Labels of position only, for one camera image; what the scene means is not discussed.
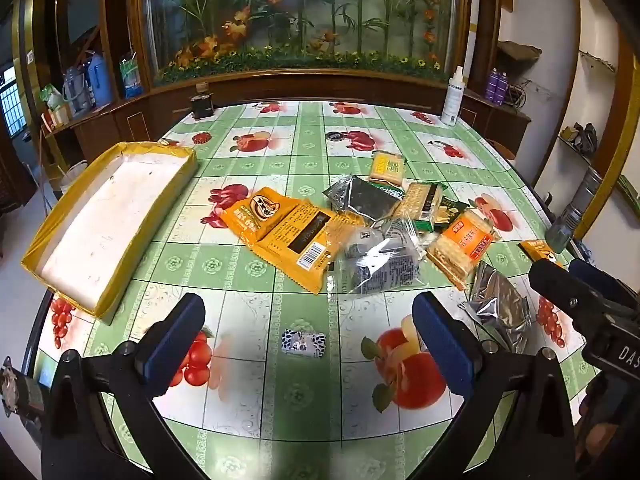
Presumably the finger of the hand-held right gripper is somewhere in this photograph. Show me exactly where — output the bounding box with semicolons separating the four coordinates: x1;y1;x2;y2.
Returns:
568;258;640;311
529;259;608;333

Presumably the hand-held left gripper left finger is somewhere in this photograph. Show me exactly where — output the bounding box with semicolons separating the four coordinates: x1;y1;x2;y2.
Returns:
41;292;211;480

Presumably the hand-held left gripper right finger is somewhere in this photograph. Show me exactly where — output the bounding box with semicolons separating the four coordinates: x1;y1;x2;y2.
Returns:
412;292;576;480

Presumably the small orange snack packet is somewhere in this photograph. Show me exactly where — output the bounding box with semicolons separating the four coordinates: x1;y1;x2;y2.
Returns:
518;240;566;266

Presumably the large silver foil packet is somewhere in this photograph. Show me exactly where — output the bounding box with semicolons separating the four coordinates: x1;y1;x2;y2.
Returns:
457;262;533;356

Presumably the orange-label clear cracker packet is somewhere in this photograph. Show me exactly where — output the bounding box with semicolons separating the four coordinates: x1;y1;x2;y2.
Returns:
425;210;502;291

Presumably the clear wrapper dark snack packet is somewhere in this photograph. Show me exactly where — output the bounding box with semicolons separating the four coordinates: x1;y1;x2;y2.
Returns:
327;220;427;296

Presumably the black-white candy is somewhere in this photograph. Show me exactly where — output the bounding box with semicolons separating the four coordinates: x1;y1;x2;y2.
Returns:
281;329;327;359

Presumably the long green cracker packet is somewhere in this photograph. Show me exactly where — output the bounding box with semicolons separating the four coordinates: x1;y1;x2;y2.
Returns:
390;182;469;234

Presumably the yellow cardboard tray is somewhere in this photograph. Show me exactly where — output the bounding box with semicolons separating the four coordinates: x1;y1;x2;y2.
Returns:
21;141;199;319

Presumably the dark green snack packet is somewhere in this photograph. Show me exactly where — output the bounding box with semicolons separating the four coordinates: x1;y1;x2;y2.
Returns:
345;176;407;222

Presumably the small silver foil packet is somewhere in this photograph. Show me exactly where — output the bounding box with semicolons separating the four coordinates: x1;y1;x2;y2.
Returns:
322;176;362;214

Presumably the yellow-green cracker packet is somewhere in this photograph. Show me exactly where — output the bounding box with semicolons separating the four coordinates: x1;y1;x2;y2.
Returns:
368;151;407;184

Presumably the silver flashlight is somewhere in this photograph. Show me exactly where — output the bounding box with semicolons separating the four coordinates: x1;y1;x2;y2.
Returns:
545;167;603;251

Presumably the green fruit-print tablecloth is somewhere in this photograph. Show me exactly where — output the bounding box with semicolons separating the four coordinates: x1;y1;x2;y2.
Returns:
37;100;601;480

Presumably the small electric motor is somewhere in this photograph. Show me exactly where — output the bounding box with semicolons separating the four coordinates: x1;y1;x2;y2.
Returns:
0;357;43;418

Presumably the white spray bottle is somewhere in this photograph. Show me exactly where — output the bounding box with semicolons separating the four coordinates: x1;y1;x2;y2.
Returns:
441;66;466;127

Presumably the small dark corked jar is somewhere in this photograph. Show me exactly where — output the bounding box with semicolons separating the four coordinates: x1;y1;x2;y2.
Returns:
189;82;216;121

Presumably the orange-white cardboard box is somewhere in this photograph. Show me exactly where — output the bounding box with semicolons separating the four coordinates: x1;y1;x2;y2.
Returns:
42;105;71;128

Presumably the grey thermos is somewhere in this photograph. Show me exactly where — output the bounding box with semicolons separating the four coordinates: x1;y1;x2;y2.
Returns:
62;67;93;116

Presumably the large plastic water bottle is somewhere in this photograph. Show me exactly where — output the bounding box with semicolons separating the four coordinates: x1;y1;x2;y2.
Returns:
119;57;143;98

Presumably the blue thermos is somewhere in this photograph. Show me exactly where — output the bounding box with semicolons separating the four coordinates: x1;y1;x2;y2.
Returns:
85;52;113;108

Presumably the green bag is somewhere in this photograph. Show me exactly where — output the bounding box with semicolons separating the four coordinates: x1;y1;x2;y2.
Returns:
40;84;63;111

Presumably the wooden cabinet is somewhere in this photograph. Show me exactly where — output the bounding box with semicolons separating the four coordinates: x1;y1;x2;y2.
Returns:
40;0;533;161

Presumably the barred window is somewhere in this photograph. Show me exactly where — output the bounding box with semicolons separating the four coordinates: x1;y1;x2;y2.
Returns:
0;67;26;136

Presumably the artificial flower display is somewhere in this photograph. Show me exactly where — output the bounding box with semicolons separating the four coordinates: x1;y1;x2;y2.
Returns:
140;0;468;86

